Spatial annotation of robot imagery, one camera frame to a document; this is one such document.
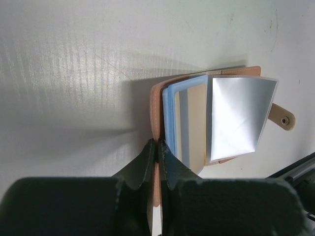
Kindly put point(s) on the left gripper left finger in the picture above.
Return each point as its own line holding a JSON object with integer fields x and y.
{"x": 120, "y": 205}

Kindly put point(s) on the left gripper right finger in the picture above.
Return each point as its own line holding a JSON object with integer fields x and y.
{"x": 193, "y": 206}

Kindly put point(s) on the tan leather card holder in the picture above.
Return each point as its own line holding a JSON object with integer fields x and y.
{"x": 239, "y": 103}

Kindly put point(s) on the aluminium front rail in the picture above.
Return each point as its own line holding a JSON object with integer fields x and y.
{"x": 297, "y": 172}

